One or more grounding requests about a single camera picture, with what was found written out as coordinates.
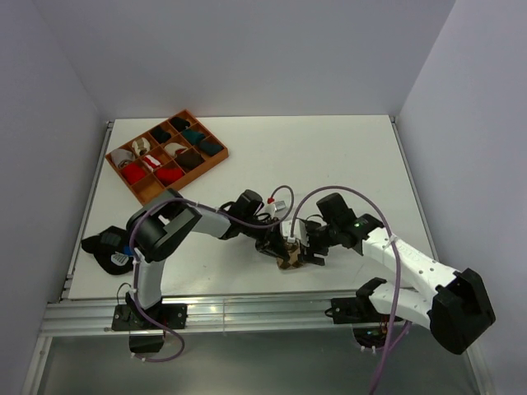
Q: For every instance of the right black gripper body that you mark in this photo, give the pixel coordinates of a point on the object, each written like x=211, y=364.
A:
x=320, y=238

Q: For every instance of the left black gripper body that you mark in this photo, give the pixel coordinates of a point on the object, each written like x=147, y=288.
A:
x=263, y=238

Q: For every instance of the beige argyle sock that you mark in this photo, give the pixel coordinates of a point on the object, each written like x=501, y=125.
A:
x=292, y=260

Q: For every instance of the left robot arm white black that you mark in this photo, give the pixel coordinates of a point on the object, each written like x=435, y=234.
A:
x=160, y=227

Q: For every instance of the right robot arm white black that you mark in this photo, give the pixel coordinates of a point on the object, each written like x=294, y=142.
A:
x=453, y=305

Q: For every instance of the dark green rolled sock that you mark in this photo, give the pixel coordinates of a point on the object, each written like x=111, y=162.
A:
x=210, y=148

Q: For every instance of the teal rolled sock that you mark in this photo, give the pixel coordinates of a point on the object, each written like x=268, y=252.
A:
x=193, y=137

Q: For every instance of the orange divided sock tray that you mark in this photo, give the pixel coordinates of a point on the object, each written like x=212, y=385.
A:
x=150, y=187

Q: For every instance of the white red rolled sock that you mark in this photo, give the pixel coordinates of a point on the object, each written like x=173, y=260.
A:
x=174, y=149

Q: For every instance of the red white striped sock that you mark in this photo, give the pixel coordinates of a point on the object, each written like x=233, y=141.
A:
x=151, y=162

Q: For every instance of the black rolled sock far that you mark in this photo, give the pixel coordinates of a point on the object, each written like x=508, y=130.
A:
x=180, y=124

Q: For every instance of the black rolled sock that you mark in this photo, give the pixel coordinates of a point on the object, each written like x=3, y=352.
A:
x=160, y=135
x=180, y=124

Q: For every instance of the black rolled sock middle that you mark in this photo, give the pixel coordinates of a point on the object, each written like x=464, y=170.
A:
x=160, y=135

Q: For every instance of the beige brown rolled sock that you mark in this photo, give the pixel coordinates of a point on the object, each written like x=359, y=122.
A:
x=141, y=146

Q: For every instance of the grey rolled sock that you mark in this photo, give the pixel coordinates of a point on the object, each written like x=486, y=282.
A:
x=122, y=157

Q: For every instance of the black blue patterned sock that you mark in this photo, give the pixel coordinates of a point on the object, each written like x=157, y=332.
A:
x=110, y=248

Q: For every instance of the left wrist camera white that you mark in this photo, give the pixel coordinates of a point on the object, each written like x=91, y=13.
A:
x=274, y=206

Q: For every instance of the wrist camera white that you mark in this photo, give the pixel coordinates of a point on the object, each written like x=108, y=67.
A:
x=294, y=232
x=274, y=206

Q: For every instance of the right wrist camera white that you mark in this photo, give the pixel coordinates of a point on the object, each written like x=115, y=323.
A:
x=294, y=232

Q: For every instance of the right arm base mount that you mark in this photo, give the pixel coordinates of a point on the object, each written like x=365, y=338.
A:
x=369, y=327

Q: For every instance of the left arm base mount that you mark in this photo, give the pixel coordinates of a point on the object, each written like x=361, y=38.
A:
x=146, y=338

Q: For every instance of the aluminium rail frame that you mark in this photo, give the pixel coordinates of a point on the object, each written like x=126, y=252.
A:
x=273, y=341

